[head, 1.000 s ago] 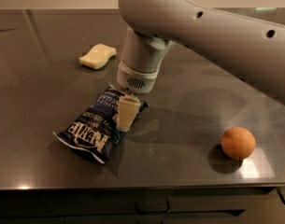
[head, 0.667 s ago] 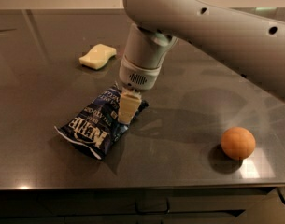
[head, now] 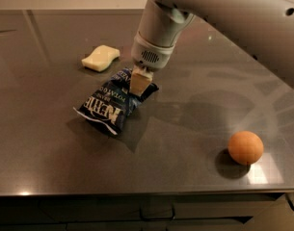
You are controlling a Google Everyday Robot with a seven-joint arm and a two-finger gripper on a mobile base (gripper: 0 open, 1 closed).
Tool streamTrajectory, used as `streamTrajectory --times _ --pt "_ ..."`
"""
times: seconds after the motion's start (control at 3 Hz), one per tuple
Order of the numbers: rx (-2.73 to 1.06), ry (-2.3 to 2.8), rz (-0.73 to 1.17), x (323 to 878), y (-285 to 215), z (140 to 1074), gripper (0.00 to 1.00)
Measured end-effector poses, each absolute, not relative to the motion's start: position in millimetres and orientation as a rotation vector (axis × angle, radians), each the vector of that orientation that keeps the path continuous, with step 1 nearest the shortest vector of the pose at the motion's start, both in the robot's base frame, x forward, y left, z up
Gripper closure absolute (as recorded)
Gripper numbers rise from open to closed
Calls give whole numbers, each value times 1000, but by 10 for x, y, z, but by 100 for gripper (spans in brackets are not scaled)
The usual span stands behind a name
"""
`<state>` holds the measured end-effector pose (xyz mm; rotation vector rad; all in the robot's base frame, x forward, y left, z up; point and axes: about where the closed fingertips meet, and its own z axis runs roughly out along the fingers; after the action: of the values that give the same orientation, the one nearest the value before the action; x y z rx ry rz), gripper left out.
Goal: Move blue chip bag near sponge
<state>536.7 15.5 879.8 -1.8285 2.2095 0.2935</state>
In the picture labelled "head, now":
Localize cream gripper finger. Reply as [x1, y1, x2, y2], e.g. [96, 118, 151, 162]
[129, 66, 153, 96]

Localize blue kettle chip bag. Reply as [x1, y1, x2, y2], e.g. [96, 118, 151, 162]
[74, 68, 159, 136]

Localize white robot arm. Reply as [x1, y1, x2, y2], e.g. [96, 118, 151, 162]
[129, 0, 294, 96]

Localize yellow sponge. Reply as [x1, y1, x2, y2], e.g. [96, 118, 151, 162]
[82, 45, 120, 72]

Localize orange fruit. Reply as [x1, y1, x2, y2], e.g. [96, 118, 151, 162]
[227, 131, 264, 166]

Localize black cabinet handle right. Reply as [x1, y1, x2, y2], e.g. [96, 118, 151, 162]
[285, 193, 294, 212]

